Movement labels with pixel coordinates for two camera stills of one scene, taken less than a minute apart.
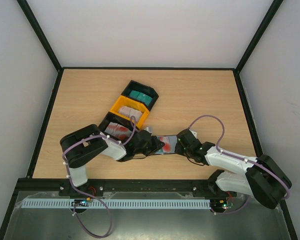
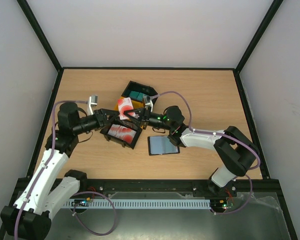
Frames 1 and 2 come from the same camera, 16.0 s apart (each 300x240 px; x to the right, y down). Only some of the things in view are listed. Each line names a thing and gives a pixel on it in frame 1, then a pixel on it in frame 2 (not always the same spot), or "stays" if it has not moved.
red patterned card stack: x=119 y=130 stays
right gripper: x=181 y=143 -> x=144 y=117
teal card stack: x=145 y=99 stays
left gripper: x=156 y=147 -> x=100 y=115
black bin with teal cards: x=141 y=92 stays
